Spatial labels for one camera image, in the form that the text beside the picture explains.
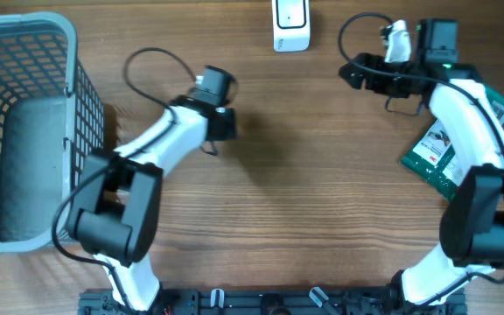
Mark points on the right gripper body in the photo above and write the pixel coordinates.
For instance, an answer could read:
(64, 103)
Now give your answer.
(389, 77)

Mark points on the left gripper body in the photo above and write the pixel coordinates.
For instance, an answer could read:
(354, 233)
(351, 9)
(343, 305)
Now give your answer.
(229, 128)

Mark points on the green 3M gloves package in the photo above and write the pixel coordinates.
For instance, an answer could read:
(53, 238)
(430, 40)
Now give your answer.
(433, 160)

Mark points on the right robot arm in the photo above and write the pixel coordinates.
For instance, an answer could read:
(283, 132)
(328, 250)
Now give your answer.
(471, 232)

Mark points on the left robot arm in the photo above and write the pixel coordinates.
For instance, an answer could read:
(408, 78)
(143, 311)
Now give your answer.
(114, 215)

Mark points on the white barcode scanner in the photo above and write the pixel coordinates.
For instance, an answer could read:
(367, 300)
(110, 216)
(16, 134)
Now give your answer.
(291, 25)

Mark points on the grey plastic mesh basket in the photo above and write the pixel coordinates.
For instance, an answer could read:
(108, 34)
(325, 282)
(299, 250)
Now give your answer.
(51, 117)

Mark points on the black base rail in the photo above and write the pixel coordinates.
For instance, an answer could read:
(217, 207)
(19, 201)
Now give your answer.
(359, 300)

